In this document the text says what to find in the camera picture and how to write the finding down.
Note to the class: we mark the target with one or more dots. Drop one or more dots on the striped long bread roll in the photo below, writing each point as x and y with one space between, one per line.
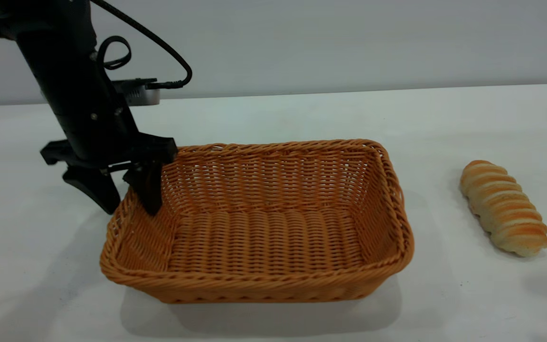
504 206

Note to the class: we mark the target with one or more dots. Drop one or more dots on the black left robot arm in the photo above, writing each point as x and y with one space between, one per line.
50 42

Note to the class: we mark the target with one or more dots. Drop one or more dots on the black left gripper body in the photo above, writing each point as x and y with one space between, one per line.
95 128

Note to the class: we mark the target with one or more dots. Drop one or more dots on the orange woven wicker basket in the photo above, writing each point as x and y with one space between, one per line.
264 237

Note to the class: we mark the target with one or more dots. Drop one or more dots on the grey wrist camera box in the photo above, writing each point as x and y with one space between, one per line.
138 92

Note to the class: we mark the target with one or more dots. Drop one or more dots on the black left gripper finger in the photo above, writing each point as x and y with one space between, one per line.
147 187
95 187

